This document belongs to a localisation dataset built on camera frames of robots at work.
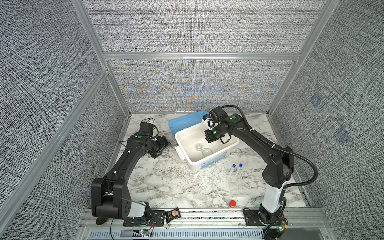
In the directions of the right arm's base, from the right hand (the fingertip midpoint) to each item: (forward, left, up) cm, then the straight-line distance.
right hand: (206, 137), depth 85 cm
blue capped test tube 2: (-17, -17, -3) cm, 24 cm away
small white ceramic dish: (+3, +4, -14) cm, 15 cm away
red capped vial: (-31, -12, -16) cm, 37 cm away
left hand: (-5, +22, -2) cm, 22 cm away
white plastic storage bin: (+4, +8, -16) cm, 19 cm away
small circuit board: (-36, +18, -15) cm, 43 cm away
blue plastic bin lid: (+24, +19, -15) cm, 34 cm away
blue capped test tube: (-17, -13, -2) cm, 22 cm away
